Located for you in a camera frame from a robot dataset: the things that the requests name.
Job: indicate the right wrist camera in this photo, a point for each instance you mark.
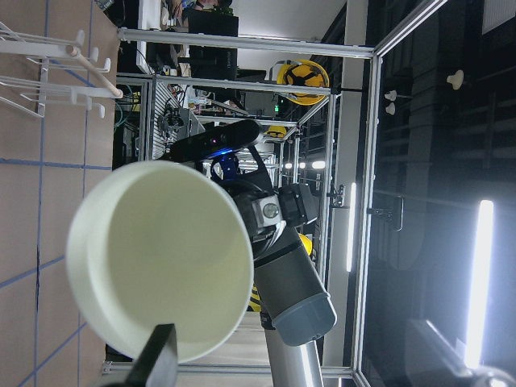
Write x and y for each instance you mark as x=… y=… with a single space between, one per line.
x=220 y=140

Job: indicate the white plastic cup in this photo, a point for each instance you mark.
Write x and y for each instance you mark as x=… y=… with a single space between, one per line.
x=154 y=243

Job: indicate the yellow hard hat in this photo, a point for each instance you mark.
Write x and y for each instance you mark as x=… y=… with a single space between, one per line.
x=303 y=73

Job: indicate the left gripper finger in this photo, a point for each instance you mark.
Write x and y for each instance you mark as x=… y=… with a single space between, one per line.
x=157 y=364

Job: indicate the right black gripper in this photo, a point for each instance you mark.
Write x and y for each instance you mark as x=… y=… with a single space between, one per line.
x=265 y=214

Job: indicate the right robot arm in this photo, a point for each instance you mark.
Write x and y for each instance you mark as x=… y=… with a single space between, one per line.
x=296 y=310

